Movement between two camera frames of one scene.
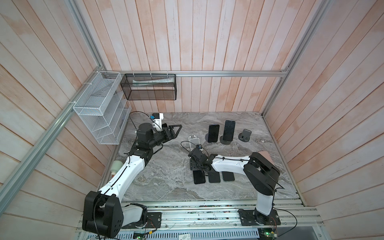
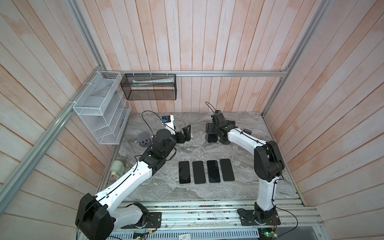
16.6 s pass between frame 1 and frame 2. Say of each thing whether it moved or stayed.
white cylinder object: stayed
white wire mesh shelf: stayed
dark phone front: stayed
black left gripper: moved
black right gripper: moved
